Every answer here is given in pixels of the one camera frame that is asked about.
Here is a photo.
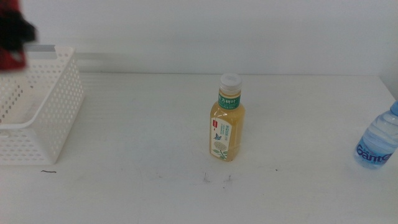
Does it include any yellow juice bottle white cap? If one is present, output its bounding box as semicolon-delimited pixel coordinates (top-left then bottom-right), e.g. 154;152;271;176
209;73;246;162

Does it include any clear water bottle blue cap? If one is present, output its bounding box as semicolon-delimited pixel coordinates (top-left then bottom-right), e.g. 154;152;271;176
353;101;398;170

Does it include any red drink bottle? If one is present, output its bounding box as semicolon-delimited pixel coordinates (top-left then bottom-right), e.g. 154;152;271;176
0;0;28;72

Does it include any white perforated plastic basket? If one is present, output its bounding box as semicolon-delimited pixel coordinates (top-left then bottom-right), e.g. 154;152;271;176
0;45;85;166

